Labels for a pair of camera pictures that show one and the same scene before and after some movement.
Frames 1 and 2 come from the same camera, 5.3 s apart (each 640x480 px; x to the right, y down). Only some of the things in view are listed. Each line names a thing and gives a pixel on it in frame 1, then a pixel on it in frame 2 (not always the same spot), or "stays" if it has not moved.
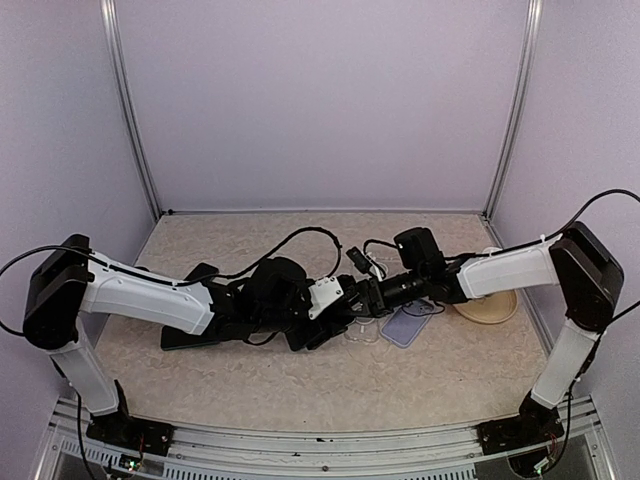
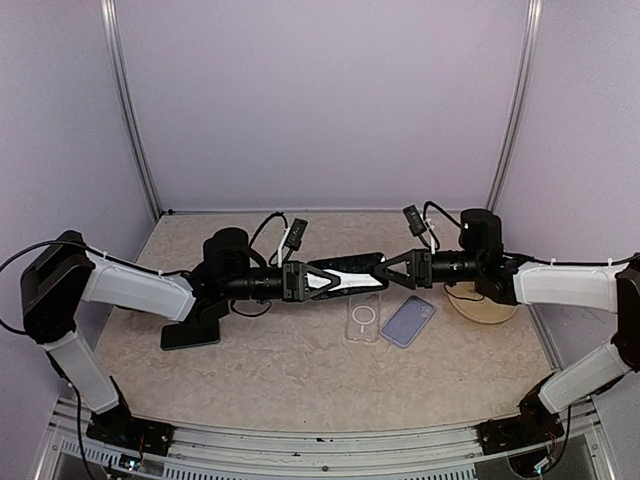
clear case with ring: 363,329 stays
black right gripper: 372,299 -> 416,267
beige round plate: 489,308 stays
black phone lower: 174,338 stays
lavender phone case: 404,325 stays
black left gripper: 318,334 -> 294,275
